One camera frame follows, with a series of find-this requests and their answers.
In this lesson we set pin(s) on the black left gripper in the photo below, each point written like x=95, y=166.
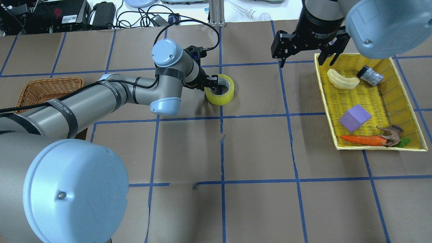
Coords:
x=201, y=77

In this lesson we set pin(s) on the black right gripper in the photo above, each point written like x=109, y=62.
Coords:
x=316, y=27

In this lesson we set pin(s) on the yellow transparent tape roll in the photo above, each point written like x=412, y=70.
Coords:
x=223, y=93

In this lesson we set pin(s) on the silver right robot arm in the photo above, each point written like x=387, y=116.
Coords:
x=378, y=28

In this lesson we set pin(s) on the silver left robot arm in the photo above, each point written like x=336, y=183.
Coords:
x=57, y=187

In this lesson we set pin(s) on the toy banana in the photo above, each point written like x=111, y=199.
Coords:
x=342, y=82

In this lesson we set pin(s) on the black glitter jar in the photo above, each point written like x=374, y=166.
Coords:
x=370, y=76

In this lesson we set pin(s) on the light bulb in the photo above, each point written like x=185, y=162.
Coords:
x=257, y=16

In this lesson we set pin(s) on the small black adapter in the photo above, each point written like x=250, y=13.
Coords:
x=158, y=21

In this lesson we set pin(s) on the purple cube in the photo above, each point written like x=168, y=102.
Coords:
x=354, y=118

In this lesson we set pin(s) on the yellow plastic basket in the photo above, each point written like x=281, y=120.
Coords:
x=388, y=102

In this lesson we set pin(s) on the toy carrot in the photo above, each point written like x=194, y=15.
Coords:
x=376, y=140

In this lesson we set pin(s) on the blue plate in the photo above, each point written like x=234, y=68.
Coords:
x=139, y=3

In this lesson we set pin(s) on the brown toy horse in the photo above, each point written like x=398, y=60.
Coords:
x=391, y=135

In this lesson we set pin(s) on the black power adapter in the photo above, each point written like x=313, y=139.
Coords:
x=103, y=15

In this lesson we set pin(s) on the brown wicker basket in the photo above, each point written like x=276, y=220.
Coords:
x=42, y=90

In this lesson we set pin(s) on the black computer box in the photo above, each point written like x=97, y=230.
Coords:
x=43, y=16

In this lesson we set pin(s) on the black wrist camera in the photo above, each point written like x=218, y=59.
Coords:
x=196, y=53

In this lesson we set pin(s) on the aluminium frame post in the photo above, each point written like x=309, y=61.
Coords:
x=217, y=13

